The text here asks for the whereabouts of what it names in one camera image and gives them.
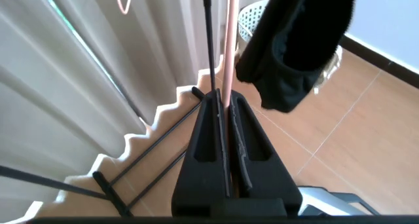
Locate black clothes rack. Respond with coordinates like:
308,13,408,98
0,0,217,217

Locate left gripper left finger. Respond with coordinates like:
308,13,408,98
171,89,232,217

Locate black shorts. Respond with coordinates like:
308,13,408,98
234,0,360,114

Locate white laundry basket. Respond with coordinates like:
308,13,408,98
237,0,344,96

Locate beige curtain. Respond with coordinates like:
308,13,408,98
0,0,276,224

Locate pink clothes hanger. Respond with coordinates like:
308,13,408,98
113,0,135,16
221,0,240,111

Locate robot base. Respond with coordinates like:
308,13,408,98
297,185,381,217

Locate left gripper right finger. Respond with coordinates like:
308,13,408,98
228,89,303,217

